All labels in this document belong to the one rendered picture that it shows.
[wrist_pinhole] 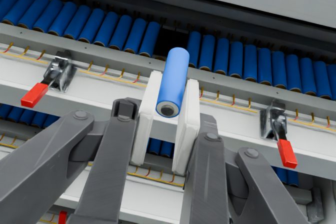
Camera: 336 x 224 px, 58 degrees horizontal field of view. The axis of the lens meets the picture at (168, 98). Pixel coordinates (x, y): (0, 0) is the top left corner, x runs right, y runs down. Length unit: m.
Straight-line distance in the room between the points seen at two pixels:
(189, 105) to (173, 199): 0.36
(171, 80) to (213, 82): 0.17
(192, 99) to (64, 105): 0.24
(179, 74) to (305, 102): 0.22
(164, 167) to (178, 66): 0.30
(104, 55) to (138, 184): 0.23
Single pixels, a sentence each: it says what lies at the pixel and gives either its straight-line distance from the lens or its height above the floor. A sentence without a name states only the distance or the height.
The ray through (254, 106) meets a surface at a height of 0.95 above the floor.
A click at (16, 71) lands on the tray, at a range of 0.42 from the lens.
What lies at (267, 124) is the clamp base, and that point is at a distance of 0.38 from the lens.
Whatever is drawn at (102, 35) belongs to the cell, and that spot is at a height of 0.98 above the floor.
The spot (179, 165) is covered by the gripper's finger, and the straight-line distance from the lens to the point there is 0.15.
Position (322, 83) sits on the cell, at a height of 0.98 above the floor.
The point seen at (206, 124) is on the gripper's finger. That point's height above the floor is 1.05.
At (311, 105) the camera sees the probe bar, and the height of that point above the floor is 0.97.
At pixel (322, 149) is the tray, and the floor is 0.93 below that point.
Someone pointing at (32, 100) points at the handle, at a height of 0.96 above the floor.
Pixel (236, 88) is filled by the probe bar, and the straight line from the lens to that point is 0.38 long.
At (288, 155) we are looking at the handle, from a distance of 0.33.
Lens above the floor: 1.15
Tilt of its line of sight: 34 degrees down
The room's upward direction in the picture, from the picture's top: 14 degrees clockwise
